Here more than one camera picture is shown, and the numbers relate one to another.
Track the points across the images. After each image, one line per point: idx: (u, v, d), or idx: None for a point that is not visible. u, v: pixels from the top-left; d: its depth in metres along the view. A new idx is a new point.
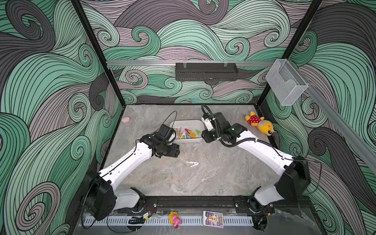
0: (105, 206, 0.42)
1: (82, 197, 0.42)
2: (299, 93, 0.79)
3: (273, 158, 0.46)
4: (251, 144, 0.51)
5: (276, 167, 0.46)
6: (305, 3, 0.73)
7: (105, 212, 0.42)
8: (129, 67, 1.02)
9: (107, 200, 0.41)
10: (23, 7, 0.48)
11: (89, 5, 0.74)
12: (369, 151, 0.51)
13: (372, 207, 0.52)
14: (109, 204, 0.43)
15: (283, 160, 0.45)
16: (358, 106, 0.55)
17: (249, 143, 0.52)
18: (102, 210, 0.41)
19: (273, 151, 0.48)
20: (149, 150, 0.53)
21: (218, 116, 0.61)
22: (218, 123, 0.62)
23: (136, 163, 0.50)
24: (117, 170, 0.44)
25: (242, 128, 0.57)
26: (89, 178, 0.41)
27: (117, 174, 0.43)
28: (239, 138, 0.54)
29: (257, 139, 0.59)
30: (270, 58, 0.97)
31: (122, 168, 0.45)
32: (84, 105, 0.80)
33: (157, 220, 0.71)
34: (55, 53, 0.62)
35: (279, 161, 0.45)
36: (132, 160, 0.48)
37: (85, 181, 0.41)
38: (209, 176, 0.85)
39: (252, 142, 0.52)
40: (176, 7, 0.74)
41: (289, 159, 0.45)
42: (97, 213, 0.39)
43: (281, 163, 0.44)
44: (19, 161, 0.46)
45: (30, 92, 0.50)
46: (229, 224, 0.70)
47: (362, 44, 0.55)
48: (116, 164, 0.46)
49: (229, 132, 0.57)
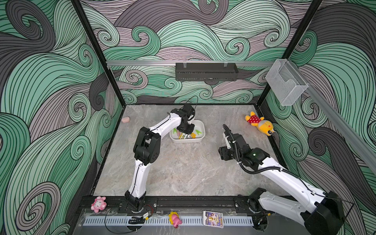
0: (154, 153, 0.56)
1: (137, 146, 0.57)
2: (299, 93, 0.79)
3: (301, 193, 0.43)
4: (275, 174, 0.49)
5: (304, 203, 0.43)
6: (305, 3, 0.73)
7: (154, 158, 0.58)
8: (129, 67, 1.02)
9: (157, 147, 0.56)
10: (23, 7, 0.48)
11: (89, 5, 0.74)
12: (369, 151, 0.51)
13: (372, 207, 0.52)
14: (156, 152, 0.57)
15: (314, 196, 0.42)
16: (358, 105, 0.55)
17: (272, 172, 0.50)
18: (152, 157, 0.56)
19: (300, 183, 0.45)
20: (180, 118, 0.69)
21: (238, 138, 0.59)
22: (237, 145, 0.60)
23: (171, 126, 0.65)
24: (160, 127, 0.59)
25: (264, 154, 0.55)
26: (142, 131, 0.56)
27: (159, 131, 0.57)
28: (261, 166, 0.52)
29: (282, 168, 0.50)
30: (270, 58, 0.97)
31: (164, 126, 0.60)
32: (84, 105, 0.80)
33: (157, 220, 0.71)
34: (55, 53, 0.62)
35: (308, 197, 0.42)
36: (170, 122, 0.63)
37: (140, 135, 0.56)
38: (209, 176, 0.85)
39: (277, 172, 0.49)
40: (176, 7, 0.74)
41: (320, 195, 0.42)
42: (150, 159, 0.55)
43: (311, 199, 0.41)
44: (19, 161, 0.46)
45: (30, 93, 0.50)
46: (230, 223, 0.70)
47: (362, 44, 0.55)
48: (158, 124, 0.60)
49: (250, 157, 0.55)
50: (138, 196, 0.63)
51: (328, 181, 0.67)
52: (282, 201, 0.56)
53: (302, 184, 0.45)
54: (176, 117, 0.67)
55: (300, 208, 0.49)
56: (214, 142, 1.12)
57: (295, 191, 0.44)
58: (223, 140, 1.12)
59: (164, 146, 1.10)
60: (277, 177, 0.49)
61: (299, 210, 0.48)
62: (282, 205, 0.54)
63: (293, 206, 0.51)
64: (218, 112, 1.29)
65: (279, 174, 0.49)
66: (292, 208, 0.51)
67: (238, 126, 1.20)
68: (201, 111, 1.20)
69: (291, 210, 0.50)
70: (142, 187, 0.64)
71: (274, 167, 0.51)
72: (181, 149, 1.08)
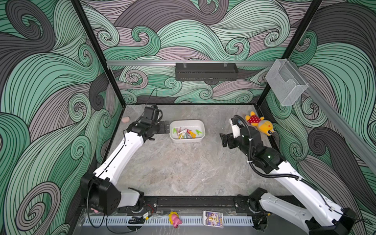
0: (112, 200, 0.42)
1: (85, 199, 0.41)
2: (299, 93, 0.79)
3: (318, 206, 0.40)
4: (292, 182, 0.45)
5: (320, 218, 0.40)
6: (305, 3, 0.73)
7: (113, 206, 0.43)
8: (129, 67, 1.02)
9: (113, 196, 0.42)
10: (23, 7, 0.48)
11: (89, 5, 0.74)
12: (370, 151, 0.51)
13: (372, 207, 0.52)
14: (115, 198, 0.43)
15: (332, 212, 0.39)
16: (358, 105, 0.55)
17: (288, 180, 0.45)
18: (110, 204, 0.41)
19: (318, 196, 0.42)
20: (139, 136, 0.52)
21: (254, 135, 0.50)
22: (253, 143, 0.52)
23: (129, 153, 0.49)
24: (112, 166, 0.43)
25: (279, 158, 0.49)
26: (86, 180, 0.39)
27: (112, 170, 0.42)
28: (275, 171, 0.47)
29: (300, 178, 0.45)
30: (270, 58, 0.97)
31: (118, 162, 0.44)
32: (84, 105, 0.80)
33: (157, 220, 0.71)
34: (55, 53, 0.62)
35: (326, 212, 0.39)
36: (125, 151, 0.47)
37: (83, 186, 0.39)
38: (209, 176, 0.85)
39: (293, 180, 0.45)
40: (176, 7, 0.74)
41: (339, 212, 0.39)
42: (106, 209, 0.40)
43: (328, 215, 0.39)
44: (19, 161, 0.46)
45: (30, 93, 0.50)
46: (230, 223, 0.70)
47: (362, 44, 0.55)
48: (109, 160, 0.44)
49: (263, 159, 0.49)
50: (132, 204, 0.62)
51: (328, 181, 0.67)
52: (286, 206, 0.55)
53: (320, 197, 0.41)
54: (134, 139, 0.50)
55: (305, 215, 0.49)
56: (214, 142, 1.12)
57: (311, 203, 0.42)
58: None
59: (164, 146, 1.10)
60: (293, 186, 0.45)
61: (304, 218, 0.48)
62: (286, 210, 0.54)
63: (297, 212, 0.51)
64: (218, 112, 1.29)
65: (295, 183, 0.44)
66: (296, 214, 0.50)
67: None
68: (201, 111, 1.20)
69: (295, 216, 0.50)
70: (129, 198, 0.57)
71: (291, 175, 0.46)
72: (181, 149, 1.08)
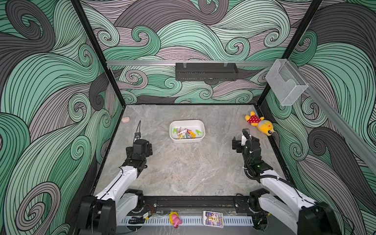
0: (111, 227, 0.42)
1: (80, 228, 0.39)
2: (299, 93, 0.78)
3: (292, 197, 0.47)
4: (272, 182, 0.54)
5: (293, 207, 0.46)
6: (305, 3, 0.73)
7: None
8: (129, 67, 1.02)
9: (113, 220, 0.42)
10: (23, 7, 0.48)
11: (89, 5, 0.74)
12: (369, 151, 0.51)
13: (372, 207, 0.52)
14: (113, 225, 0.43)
15: (303, 201, 0.45)
16: (358, 105, 0.55)
17: (270, 180, 0.55)
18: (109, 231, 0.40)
19: (293, 191, 0.49)
20: (135, 168, 0.59)
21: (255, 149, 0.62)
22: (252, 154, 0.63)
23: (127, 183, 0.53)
24: (112, 190, 0.47)
25: (267, 167, 0.61)
26: (86, 204, 0.41)
27: (112, 195, 0.45)
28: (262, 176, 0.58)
29: (279, 177, 0.55)
30: (270, 58, 0.97)
31: (119, 187, 0.48)
32: (84, 105, 0.80)
33: (157, 220, 0.71)
34: (55, 53, 0.62)
35: (297, 200, 0.45)
36: (124, 178, 0.52)
37: (83, 210, 0.40)
38: (209, 176, 0.85)
39: (274, 179, 0.55)
40: (176, 7, 0.74)
41: (309, 202, 0.44)
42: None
43: (299, 202, 0.44)
44: (19, 161, 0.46)
45: (30, 93, 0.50)
46: (230, 223, 0.70)
47: (362, 44, 0.55)
48: (109, 186, 0.48)
49: (255, 168, 0.62)
50: (134, 206, 0.62)
51: (329, 181, 0.67)
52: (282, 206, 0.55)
53: (296, 192, 0.48)
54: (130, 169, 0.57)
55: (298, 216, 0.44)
56: (214, 142, 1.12)
57: (287, 197, 0.48)
58: (223, 140, 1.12)
59: (164, 146, 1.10)
60: (272, 184, 0.54)
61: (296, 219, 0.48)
62: (280, 210, 0.54)
63: (292, 213, 0.51)
64: (218, 112, 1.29)
65: (275, 181, 0.54)
66: (290, 215, 0.50)
67: (238, 126, 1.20)
68: (201, 111, 1.20)
69: (289, 218, 0.49)
70: (129, 205, 0.58)
71: (271, 175, 0.57)
72: (181, 149, 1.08)
